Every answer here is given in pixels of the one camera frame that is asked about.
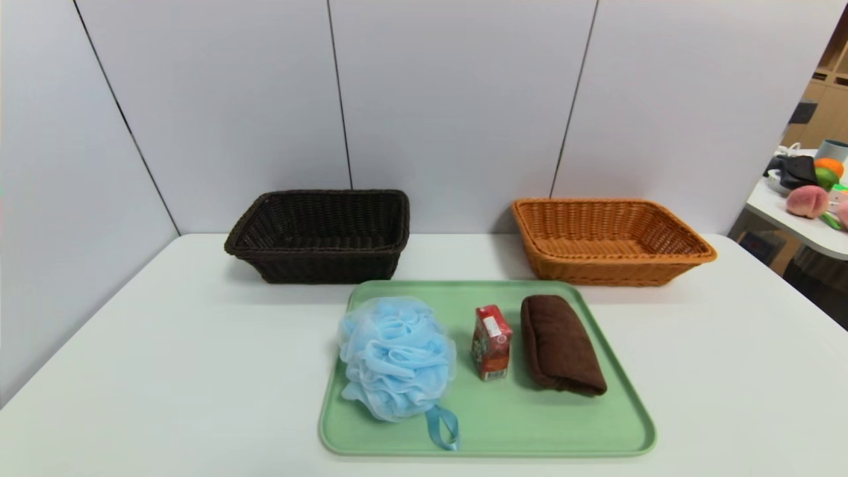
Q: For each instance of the blue mesh bath pouf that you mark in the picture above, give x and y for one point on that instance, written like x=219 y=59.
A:
x=397 y=358

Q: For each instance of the red juice carton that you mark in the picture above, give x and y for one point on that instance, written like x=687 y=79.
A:
x=491 y=344

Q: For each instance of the brown towel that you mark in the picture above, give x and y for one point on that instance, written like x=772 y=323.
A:
x=560 y=344

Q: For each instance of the dark brown wicker basket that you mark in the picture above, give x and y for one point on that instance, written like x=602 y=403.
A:
x=318 y=262

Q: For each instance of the orange wicker basket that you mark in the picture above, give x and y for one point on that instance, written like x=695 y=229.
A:
x=570 y=265

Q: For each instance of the light green plastic tray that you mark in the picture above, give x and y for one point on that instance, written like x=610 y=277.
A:
x=530 y=424

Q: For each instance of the dark storage box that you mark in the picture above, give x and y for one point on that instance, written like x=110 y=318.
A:
x=758 y=246

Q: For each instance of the white bowl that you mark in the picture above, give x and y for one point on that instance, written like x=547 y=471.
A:
x=776 y=185

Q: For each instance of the black cloth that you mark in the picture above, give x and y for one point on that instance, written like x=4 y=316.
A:
x=795 y=171

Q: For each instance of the white background table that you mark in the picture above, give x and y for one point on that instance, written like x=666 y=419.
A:
x=801 y=232

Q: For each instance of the pink peach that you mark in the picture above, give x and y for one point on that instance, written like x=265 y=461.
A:
x=806 y=201

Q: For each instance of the green fruit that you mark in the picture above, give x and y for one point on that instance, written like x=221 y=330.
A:
x=825 y=179

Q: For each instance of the orange fruit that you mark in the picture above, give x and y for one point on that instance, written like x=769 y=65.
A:
x=831 y=164

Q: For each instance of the grey cup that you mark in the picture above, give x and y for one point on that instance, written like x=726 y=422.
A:
x=833 y=149

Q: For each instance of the wooden shelf cabinet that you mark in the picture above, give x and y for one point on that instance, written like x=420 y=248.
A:
x=828 y=106

